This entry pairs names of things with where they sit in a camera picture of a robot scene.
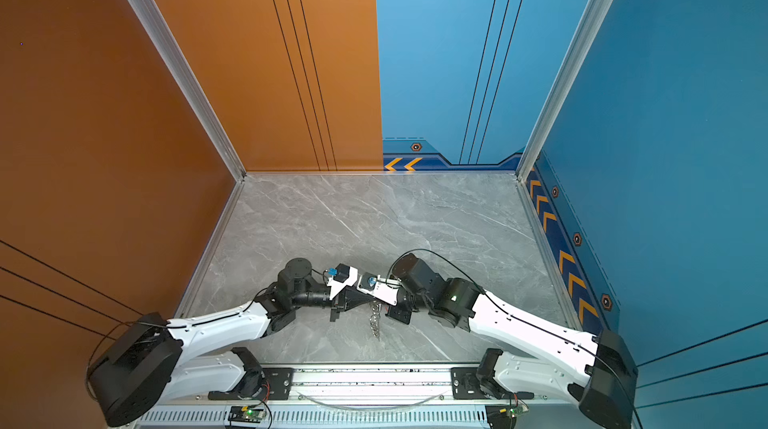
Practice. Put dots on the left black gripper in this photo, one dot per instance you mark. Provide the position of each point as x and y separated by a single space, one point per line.
344 305

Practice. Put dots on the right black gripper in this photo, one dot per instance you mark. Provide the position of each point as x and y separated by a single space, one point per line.
395 314

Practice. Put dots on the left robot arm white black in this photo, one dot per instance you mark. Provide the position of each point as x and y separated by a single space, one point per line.
155 360

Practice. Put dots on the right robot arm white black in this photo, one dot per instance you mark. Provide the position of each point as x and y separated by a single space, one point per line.
595 373

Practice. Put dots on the right green circuit board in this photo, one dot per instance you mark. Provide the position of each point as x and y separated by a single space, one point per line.
505 416

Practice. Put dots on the green circuit board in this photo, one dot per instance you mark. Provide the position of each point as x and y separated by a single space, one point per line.
248 416
505 416

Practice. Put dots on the left green circuit board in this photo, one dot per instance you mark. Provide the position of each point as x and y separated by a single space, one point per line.
248 416

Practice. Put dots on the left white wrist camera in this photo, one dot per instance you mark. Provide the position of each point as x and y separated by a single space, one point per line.
341 277

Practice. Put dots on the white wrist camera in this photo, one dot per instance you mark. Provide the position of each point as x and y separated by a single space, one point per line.
341 277
384 290

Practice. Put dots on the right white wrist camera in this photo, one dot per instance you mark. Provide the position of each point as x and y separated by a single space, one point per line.
384 290

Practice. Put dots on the aluminium front rail frame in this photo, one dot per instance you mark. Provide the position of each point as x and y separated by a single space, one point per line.
409 395

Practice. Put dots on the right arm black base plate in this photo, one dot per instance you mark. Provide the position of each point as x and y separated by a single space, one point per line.
467 384

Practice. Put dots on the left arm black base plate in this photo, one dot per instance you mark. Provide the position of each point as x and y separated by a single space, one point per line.
268 384

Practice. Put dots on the left corner aluminium post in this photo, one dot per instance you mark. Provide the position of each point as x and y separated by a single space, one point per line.
161 36

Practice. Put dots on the corner aluminium post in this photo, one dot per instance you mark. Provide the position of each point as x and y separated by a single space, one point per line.
583 38
161 36

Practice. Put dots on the right corner aluminium post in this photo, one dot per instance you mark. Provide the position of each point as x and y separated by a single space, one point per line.
583 38

